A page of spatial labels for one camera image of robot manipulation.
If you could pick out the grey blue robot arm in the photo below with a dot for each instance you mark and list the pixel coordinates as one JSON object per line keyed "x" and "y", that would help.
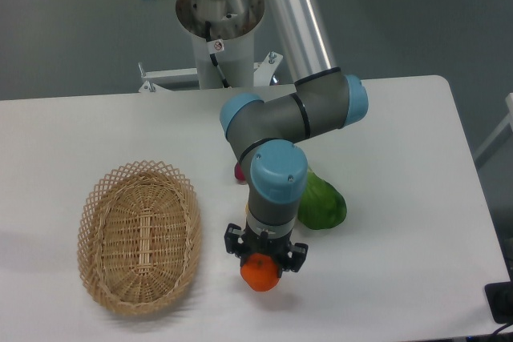
{"x": 264, "y": 136}

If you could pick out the green toy bok choy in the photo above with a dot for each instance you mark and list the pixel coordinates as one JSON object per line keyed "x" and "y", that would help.
{"x": 322, "y": 206}

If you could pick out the orange toy fruit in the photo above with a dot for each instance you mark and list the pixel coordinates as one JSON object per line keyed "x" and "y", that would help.
{"x": 260, "y": 272}

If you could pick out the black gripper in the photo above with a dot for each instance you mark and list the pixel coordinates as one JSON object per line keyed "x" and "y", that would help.
{"x": 288, "y": 256}

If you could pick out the purple toy sweet potato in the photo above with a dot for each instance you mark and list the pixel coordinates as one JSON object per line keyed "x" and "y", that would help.
{"x": 238, "y": 173}

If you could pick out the woven wicker basket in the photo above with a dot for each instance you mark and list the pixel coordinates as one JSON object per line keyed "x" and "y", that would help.
{"x": 139, "y": 238}

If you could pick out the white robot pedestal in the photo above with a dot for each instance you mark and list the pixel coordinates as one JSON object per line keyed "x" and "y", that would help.
{"x": 228, "y": 57}

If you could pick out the black device at table edge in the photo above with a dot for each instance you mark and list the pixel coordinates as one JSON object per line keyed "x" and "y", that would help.
{"x": 499, "y": 298}

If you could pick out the white frame at right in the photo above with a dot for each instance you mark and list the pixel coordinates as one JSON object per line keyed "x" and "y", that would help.
{"x": 499, "y": 135}

